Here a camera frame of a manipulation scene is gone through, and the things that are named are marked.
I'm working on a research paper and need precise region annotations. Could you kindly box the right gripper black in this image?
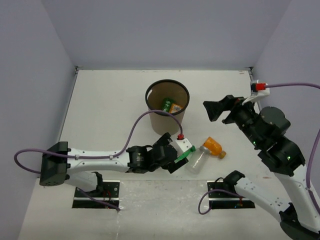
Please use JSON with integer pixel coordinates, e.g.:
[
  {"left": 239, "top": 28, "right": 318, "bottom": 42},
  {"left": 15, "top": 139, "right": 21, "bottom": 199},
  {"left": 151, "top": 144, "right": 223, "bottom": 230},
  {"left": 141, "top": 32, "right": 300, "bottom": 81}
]
[{"left": 202, "top": 93, "right": 263, "bottom": 146}]

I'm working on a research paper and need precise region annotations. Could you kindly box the green bottle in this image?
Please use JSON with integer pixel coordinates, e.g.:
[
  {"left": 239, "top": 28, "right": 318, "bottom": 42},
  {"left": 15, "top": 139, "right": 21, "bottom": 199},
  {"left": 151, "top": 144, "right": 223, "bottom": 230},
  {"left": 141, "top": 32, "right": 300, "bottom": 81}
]
[
  {"left": 174, "top": 145, "right": 196, "bottom": 163},
  {"left": 160, "top": 97, "right": 175, "bottom": 113}
]

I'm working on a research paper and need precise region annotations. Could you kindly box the clear plastic bottle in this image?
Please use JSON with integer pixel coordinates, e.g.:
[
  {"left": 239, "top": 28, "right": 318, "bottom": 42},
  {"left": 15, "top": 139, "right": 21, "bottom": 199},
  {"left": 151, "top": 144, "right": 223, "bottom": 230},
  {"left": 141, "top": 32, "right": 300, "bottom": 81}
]
[{"left": 186, "top": 145, "right": 211, "bottom": 175}]

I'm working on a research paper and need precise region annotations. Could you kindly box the orange bottle with label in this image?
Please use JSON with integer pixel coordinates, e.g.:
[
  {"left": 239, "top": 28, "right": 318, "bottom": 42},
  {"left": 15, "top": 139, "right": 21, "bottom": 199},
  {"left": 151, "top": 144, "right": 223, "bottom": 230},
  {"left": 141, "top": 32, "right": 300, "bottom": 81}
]
[{"left": 169, "top": 103, "right": 183, "bottom": 114}]

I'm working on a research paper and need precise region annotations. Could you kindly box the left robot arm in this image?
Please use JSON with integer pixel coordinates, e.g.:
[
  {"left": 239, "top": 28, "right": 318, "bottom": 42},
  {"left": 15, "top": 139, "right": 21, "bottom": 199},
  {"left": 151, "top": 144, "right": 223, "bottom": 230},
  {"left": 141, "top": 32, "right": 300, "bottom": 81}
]
[{"left": 39, "top": 133, "right": 193, "bottom": 197}]

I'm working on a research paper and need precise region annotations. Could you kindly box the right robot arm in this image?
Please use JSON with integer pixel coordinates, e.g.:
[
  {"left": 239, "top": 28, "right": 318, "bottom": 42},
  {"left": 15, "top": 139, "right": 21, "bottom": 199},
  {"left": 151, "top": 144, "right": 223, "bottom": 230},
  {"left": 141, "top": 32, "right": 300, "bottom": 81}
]
[{"left": 203, "top": 95, "right": 320, "bottom": 240}]

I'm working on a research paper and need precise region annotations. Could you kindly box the brown cardboard bin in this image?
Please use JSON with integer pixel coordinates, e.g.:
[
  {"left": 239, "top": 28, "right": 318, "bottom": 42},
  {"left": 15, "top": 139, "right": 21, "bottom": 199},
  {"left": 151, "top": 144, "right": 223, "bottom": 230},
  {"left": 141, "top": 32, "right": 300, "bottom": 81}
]
[{"left": 144, "top": 79, "right": 190, "bottom": 135}]

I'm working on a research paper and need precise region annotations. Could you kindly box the orange bottle near clear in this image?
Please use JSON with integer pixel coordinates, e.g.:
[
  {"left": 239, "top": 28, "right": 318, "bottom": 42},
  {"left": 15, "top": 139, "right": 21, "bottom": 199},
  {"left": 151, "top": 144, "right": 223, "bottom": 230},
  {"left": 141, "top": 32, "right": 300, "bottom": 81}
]
[{"left": 203, "top": 137, "right": 227, "bottom": 159}]

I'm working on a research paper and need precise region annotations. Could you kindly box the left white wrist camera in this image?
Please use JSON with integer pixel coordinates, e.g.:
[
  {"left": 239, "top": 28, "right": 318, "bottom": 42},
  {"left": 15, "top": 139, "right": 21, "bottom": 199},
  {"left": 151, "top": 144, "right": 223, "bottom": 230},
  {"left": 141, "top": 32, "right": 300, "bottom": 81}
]
[{"left": 171, "top": 138, "right": 193, "bottom": 157}]

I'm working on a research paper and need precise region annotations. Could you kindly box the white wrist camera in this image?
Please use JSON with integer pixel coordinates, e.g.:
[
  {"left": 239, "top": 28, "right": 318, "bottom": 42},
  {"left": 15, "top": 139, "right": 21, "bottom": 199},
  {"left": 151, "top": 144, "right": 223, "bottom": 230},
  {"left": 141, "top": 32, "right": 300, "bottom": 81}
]
[
  {"left": 241, "top": 80, "right": 270, "bottom": 106},
  {"left": 171, "top": 138, "right": 193, "bottom": 157}
]

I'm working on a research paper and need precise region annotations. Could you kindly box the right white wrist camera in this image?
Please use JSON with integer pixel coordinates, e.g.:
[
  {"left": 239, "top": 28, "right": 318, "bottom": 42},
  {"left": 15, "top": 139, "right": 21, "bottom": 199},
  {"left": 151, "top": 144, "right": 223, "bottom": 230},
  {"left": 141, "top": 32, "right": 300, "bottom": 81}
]
[{"left": 241, "top": 80, "right": 270, "bottom": 106}]

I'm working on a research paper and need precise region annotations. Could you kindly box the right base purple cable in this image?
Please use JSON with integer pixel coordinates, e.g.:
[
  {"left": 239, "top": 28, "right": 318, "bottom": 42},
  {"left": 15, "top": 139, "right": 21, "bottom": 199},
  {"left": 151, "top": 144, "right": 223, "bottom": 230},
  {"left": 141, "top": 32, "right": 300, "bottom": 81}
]
[{"left": 197, "top": 188, "right": 241, "bottom": 215}]

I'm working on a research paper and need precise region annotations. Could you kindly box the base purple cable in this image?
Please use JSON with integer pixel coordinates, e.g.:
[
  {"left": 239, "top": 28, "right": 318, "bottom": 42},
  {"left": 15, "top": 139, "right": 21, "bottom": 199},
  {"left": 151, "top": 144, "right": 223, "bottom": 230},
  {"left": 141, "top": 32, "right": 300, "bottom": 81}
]
[
  {"left": 197, "top": 188, "right": 241, "bottom": 215},
  {"left": 78, "top": 188, "right": 121, "bottom": 212}
]

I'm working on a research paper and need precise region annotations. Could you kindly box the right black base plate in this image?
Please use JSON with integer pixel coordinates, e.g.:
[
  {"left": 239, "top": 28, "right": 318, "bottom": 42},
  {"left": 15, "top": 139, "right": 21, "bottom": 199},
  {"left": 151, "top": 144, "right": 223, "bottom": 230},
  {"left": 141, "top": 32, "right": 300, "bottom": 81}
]
[{"left": 207, "top": 179, "right": 256, "bottom": 210}]

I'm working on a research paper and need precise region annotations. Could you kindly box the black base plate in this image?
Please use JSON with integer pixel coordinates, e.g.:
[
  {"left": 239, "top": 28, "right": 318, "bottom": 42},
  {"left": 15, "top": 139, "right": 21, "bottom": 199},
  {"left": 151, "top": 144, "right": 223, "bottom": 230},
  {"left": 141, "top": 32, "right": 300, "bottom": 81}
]
[
  {"left": 72, "top": 180, "right": 120, "bottom": 209},
  {"left": 207, "top": 179, "right": 256, "bottom": 210}
]

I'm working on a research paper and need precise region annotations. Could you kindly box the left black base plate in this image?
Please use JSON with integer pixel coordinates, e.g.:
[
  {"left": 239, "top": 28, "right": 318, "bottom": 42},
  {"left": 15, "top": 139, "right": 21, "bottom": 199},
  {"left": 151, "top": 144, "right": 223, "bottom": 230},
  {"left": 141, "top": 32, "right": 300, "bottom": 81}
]
[{"left": 72, "top": 180, "right": 120, "bottom": 209}]

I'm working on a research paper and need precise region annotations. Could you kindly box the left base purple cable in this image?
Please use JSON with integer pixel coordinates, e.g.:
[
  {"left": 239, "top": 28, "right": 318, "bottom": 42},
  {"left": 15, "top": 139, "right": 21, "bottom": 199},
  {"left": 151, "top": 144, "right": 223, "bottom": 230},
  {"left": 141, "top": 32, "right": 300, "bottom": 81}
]
[{"left": 78, "top": 188, "right": 121, "bottom": 212}]

